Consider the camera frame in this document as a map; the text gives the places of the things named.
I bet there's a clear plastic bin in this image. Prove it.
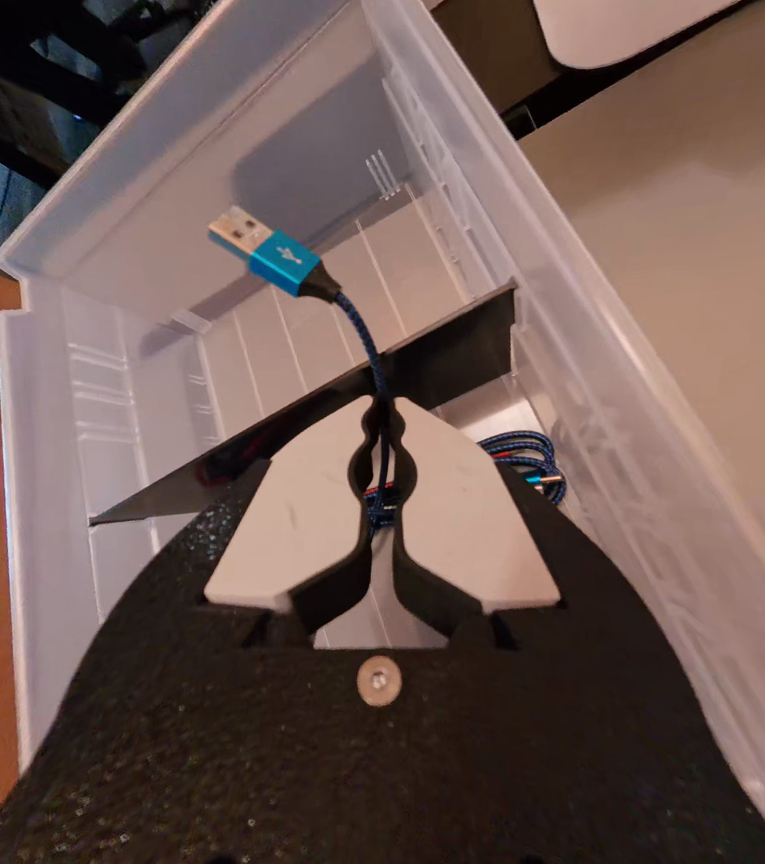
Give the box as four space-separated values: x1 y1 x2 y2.
0 0 765 864

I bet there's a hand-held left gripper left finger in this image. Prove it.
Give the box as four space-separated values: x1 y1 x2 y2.
204 395 375 634

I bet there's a black bin divider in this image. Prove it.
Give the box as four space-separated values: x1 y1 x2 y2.
89 280 517 527

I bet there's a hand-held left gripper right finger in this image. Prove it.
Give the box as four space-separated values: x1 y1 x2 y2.
388 397 563 639

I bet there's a grey desk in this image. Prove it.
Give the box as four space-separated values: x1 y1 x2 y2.
516 0 765 608

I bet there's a blue braided USB cable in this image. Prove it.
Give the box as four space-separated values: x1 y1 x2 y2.
207 206 567 541

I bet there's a white stand base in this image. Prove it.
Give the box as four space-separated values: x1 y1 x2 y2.
534 0 743 70

